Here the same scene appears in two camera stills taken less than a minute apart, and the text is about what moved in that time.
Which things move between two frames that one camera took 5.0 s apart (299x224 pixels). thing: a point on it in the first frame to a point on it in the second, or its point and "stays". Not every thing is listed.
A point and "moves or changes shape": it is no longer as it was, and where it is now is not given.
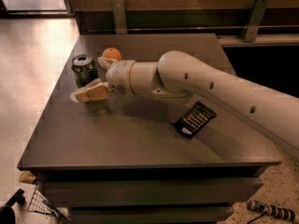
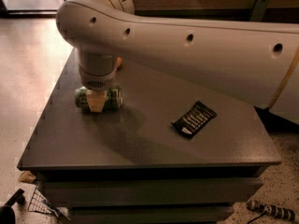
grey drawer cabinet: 146,159 stays
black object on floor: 7,214 stays
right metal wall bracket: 251,27 stays
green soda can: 84,69 moves or changes shape
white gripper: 118,75 to 97,79
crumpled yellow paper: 26,176 stays
